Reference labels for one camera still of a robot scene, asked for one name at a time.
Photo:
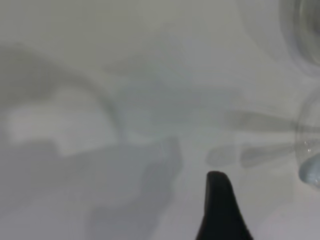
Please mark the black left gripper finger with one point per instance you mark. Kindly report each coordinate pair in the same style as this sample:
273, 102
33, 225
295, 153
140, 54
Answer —
220, 212

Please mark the clear glass lid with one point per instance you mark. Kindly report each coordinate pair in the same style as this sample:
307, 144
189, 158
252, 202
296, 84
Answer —
310, 132

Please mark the double-wall clear glass cup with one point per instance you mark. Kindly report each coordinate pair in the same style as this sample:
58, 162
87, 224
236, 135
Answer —
302, 30

